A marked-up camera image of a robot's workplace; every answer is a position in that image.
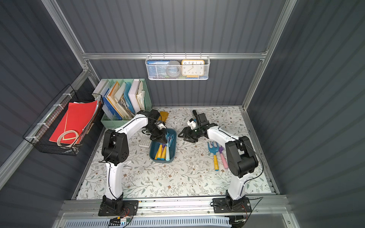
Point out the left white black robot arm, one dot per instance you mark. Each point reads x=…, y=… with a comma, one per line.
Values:
x=115, y=150

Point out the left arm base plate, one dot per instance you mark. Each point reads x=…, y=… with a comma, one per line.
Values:
x=119, y=207

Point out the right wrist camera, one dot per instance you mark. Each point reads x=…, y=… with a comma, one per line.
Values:
x=192, y=124

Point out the white book in organizer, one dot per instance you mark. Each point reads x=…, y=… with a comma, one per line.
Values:
x=133, y=95

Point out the yellow alarm clock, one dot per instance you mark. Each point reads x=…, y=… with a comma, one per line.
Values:
x=193, y=68

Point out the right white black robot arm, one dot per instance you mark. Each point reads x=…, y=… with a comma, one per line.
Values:
x=241, y=157

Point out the blue book in basket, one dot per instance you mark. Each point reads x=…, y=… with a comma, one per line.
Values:
x=156, y=69

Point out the white calculator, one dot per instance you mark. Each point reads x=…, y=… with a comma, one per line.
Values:
x=145, y=141

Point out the black wire wall basket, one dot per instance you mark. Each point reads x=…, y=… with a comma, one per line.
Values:
x=39, y=133

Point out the mint green file organizer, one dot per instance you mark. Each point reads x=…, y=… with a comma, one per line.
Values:
x=117, y=109

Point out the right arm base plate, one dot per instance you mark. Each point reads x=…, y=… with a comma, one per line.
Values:
x=226, y=205

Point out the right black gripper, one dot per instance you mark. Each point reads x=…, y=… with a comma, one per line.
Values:
x=191, y=133

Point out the red folder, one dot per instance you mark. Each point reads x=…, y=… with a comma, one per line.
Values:
x=74, y=121

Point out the teal plastic storage box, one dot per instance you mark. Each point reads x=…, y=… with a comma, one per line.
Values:
x=155, y=145

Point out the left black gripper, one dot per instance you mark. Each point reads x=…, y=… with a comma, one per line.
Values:
x=158, y=135

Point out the grey tape roll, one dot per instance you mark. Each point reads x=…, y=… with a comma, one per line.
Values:
x=173, y=69

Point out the light blue rake pale handle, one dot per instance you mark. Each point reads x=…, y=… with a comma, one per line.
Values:
x=170, y=139

